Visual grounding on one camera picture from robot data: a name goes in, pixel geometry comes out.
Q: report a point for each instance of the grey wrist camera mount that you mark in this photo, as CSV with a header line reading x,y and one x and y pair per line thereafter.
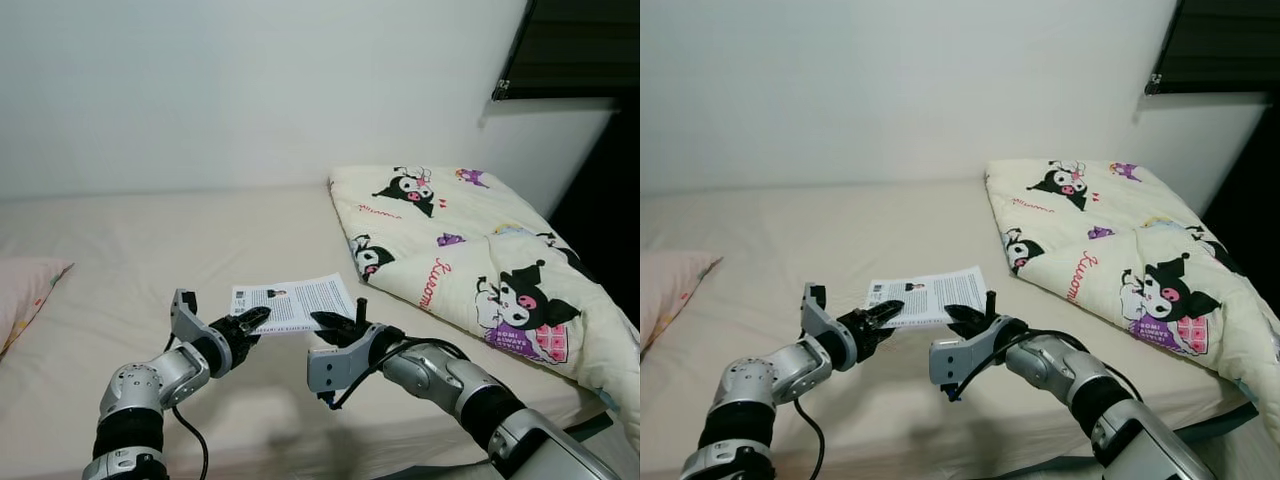
x,y
960,360
825,330
335,365
185,320

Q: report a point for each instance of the white blue paperback book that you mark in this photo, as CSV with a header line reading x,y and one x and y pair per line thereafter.
x,y
295,300
930,290

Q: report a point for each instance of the cream cartoon print blanket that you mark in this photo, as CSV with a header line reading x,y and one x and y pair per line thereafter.
x,y
470,240
1120,230

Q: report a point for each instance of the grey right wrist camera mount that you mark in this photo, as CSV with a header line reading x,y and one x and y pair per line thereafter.
x,y
335,365
960,360

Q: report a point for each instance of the dark bed frame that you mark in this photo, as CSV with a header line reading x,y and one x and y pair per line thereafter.
x,y
1200,425
560,435

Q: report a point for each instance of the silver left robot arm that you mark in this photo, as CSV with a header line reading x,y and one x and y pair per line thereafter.
x,y
150,385
760,390

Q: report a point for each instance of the dark window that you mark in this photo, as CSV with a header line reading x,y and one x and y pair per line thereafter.
x,y
1220,45
580,45

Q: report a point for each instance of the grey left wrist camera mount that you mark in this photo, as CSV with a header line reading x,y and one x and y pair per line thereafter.
x,y
825,330
185,320

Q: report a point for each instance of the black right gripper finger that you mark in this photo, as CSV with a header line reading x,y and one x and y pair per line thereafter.
x,y
330,322
962,318

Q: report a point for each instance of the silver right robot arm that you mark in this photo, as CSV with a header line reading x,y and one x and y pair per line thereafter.
x,y
470,390
1100,390

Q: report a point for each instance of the beige sheeted bed mattress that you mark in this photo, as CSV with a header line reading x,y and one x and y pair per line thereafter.
x,y
780,240
150,250

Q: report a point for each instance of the pink pillow with coloured spots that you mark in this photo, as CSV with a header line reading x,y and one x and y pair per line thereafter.
x,y
670,290
25,295

